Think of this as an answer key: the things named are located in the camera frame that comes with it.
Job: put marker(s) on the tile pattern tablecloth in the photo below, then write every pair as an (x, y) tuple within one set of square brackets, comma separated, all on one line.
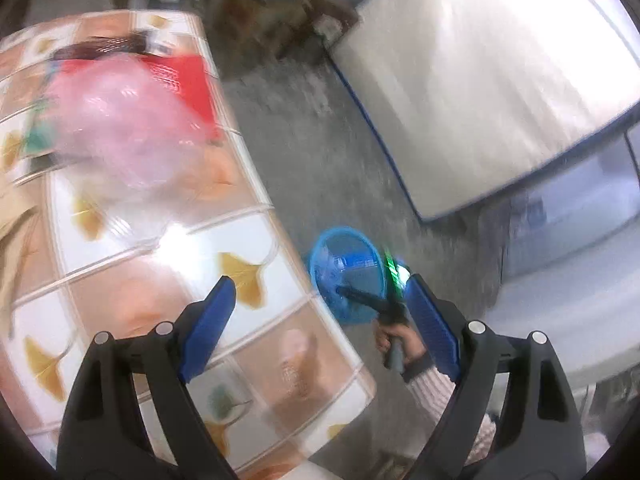
[(150, 285)]

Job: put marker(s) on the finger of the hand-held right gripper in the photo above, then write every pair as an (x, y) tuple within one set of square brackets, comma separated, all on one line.
[(362, 300)]

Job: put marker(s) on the translucent pink plastic bag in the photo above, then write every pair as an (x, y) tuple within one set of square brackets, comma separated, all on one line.
[(125, 120)]

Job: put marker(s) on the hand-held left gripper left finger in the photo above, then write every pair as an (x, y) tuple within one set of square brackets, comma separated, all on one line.
[(210, 325)]

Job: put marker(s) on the person's right forearm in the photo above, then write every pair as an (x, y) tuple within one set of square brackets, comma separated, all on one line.
[(430, 400)]

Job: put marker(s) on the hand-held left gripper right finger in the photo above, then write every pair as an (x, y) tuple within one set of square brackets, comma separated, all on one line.
[(430, 325)]

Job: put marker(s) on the white mattress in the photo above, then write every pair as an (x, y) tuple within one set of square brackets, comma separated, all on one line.
[(475, 85)]

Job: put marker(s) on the red snack packet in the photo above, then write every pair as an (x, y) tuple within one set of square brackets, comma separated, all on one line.
[(185, 80)]

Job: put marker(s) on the blue plastic basket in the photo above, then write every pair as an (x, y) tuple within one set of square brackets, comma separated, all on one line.
[(325, 260)]

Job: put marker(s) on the dark red snack wrapper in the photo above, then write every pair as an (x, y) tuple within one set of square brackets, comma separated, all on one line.
[(110, 45)]

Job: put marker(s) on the person's right hand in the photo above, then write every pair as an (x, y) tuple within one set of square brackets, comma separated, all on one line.
[(412, 347)]

